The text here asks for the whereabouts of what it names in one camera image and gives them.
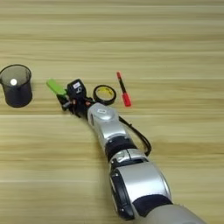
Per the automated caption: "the red and black marker pen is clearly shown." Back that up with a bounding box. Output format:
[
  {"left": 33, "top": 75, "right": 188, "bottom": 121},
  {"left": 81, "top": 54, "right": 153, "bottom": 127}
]
[{"left": 115, "top": 71, "right": 132, "bottom": 108}]

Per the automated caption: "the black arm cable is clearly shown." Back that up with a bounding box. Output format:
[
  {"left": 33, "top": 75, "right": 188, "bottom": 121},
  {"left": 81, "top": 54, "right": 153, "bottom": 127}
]
[{"left": 117, "top": 115, "right": 152, "bottom": 158}]

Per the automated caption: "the black mesh pen cup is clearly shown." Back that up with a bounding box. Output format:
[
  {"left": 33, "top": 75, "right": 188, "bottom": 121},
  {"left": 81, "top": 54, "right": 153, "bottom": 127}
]
[{"left": 0, "top": 64, "right": 33, "bottom": 109}]

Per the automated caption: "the green eraser block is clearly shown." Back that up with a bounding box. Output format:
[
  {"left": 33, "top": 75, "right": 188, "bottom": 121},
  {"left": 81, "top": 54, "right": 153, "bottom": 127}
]
[{"left": 45, "top": 78, "right": 68, "bottom": 96}]

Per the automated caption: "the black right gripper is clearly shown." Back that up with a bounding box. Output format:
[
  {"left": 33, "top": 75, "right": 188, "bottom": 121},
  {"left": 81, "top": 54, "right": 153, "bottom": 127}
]
[{"left": 56, "top": 93, "right": 96, "bottom": 119}]

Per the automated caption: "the black tape roll yellow core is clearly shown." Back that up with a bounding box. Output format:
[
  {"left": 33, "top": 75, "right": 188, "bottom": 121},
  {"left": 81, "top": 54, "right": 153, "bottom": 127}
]
[{"left": 93, "top": 84, "right": 117, "bottom": 106}]

